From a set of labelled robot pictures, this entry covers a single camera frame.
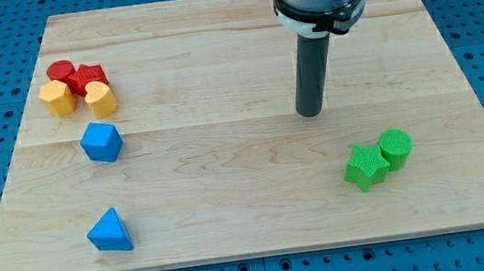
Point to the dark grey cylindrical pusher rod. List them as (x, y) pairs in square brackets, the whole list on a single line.
[(311, 69)]

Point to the black clamp ring mount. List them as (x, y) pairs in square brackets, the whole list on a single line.
[(314, 25)]

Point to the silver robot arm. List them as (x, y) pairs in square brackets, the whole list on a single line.
[(316, 6)]

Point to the yellow heart block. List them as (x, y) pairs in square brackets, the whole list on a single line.
[(100, 99)]

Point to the yellow hexagon block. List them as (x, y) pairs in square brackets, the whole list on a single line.
[(57, 98)]

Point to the green cylinder block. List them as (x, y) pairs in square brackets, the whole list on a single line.
[(396, 146)]

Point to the green star block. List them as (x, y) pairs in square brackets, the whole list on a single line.
[(366, 167)]

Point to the wooden board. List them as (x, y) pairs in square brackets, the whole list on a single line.
[(216, 164)]

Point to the blue cube block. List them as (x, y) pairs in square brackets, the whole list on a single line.
[(101, 142)]

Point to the red star block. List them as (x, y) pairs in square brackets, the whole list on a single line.
[(85, 74)]

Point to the red cylinder block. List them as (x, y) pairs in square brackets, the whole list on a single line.
[(60, 70)]

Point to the blue triangle block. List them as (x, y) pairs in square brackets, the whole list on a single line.
[(110, 233)]

